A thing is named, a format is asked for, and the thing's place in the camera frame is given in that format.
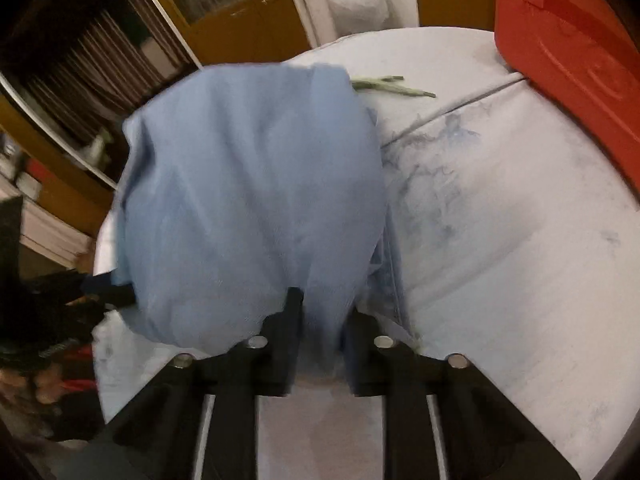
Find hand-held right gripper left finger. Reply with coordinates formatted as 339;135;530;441
102;287;306;480

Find person's left hand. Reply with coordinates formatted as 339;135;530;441
0;360;66;406

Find stack of papers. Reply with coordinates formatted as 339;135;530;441
0;180;96;266

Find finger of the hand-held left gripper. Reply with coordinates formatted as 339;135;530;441
80;272;137;308

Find white curtain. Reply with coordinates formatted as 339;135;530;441
277;0;418;48

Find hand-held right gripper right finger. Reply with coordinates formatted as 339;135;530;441
342;307;583;480

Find red bear-embossed small suitcase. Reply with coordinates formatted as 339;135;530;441
494;0;640;188

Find bookshelf with books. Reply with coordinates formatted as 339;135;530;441
0;0;201;191

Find white plastic bag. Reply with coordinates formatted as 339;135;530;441
325;0;390;36

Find light blue pants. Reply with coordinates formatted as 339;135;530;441
111;61;436;356

